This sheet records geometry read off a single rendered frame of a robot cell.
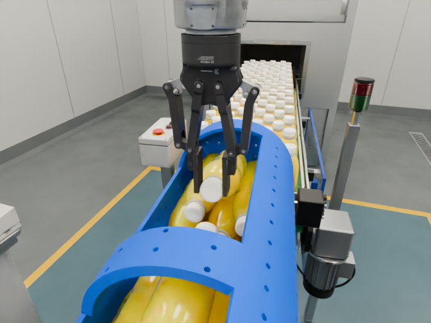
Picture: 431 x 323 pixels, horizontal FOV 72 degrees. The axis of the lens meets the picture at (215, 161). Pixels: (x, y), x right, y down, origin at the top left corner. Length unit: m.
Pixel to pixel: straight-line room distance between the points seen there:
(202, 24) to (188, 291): 0.30
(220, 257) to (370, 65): 4.67
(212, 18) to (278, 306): 0.32
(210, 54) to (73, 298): 1.80
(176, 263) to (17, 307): 0.70
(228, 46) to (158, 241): 0.24
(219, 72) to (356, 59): 4.52
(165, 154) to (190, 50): 0.62
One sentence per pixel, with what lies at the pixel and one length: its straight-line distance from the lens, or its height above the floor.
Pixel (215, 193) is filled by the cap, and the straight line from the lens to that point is 0.47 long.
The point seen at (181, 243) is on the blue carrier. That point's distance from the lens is 0.35.
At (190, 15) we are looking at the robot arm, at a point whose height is 1.47.
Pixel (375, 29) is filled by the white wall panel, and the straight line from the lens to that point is 4.86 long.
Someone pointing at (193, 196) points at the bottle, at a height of 1.13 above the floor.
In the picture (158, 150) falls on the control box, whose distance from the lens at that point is 0.97.
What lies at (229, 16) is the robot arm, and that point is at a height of 1.47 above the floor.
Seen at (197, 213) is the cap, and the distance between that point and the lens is 0.58.
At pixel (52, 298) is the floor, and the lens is 2.07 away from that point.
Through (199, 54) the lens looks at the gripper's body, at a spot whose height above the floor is 1.42.
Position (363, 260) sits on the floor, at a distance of 2.25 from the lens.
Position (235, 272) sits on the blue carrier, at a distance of 0.34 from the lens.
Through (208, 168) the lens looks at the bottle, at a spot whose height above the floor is 1.23.
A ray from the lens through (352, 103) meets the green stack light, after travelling 1.12.
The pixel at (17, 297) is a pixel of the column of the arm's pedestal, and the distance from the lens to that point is 0.98.
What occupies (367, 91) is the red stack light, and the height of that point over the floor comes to 1.22.
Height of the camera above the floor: 1.48
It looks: 28 degrees down
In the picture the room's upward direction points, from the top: straight up
